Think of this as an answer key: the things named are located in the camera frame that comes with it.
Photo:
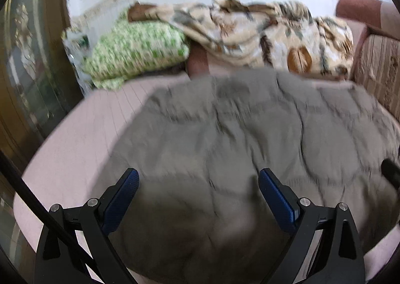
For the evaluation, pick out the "green checked pillow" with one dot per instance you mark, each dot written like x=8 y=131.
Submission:
x=134 y=49

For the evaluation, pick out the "grey-brown quilted hooded jacket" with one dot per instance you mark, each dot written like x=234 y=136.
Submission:
x=234 y=134

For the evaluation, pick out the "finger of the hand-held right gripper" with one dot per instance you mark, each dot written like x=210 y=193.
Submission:
x=390 y=170

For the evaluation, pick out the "brown pillow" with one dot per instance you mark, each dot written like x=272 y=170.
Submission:
x=197 y=62

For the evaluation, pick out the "leaf print blanket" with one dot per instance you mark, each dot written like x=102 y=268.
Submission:
x=265 y=37

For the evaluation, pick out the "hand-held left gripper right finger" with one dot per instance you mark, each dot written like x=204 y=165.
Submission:
x=278 y=202

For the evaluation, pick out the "beige armrest cover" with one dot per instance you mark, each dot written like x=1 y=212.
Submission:
x=386 y=14

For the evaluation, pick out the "printed plastic bag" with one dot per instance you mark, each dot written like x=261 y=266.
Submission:
x=75 y=53

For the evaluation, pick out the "pink-brown sofa armrest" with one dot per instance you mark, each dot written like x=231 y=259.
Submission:
x=353 y=7

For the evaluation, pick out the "pink quilted mattress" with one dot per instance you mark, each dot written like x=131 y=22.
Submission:
x=78 y=128

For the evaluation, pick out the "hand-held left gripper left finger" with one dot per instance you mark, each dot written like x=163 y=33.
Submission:
x=123 y=196

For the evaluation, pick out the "striped floral sofa cushion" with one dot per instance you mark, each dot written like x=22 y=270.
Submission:
x=378 y=62

